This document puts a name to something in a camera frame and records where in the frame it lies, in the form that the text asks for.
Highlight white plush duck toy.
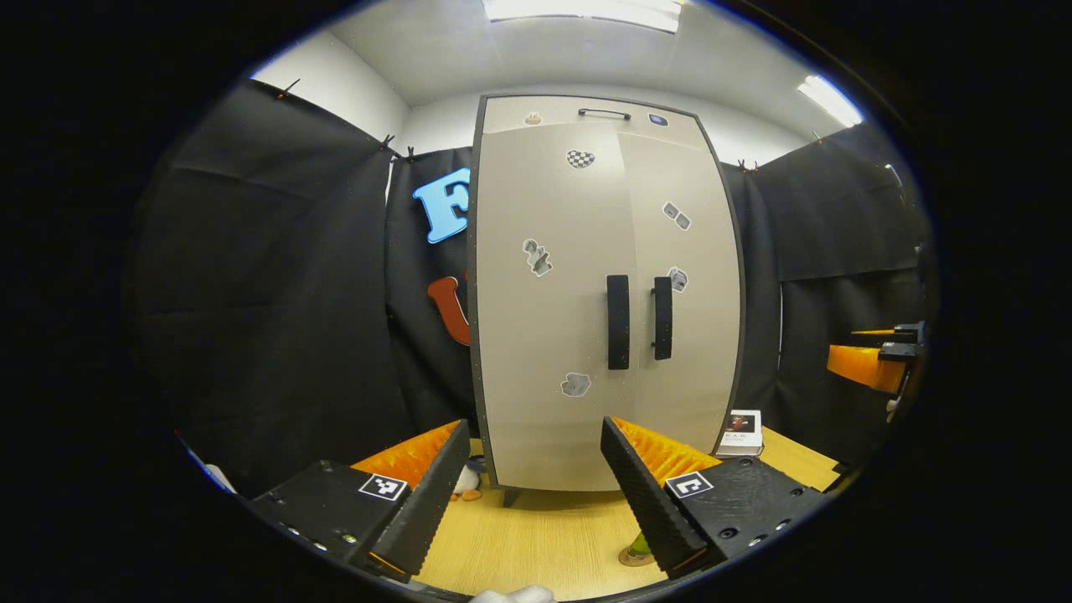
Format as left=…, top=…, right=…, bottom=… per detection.
left=452, top=463, right=487, bottom=503

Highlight white cabinet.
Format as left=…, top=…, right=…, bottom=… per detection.
left=466, top=94, right=748, bottom=508

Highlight white cabinet door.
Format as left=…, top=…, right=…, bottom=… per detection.
left=474, top=124, right=637, bottom=493
left=618, top=132, right=743, bottom=458

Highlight large ceiling light panel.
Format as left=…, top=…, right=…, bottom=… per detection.
left=482, top=0, right=681, bottom=34

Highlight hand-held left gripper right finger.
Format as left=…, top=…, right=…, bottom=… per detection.
left=600, top=416, right=826, bottom=579

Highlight white book with portrait cover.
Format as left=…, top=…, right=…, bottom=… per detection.
left=719, top=409, right=765, bottom=458

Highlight narrow ceiling light panel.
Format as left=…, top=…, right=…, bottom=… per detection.
left=797, top=74, right=863, bottom=128

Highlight white cabinet drawer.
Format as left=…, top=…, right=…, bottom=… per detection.
left=483, top=95, right=704, bottom=152

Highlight black backdrop cloth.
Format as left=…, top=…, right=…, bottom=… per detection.
left=124, top=80, right=939, bottom=499

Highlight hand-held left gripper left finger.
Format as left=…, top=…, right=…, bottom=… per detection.
left=251, top=419, right=470, bottom=583

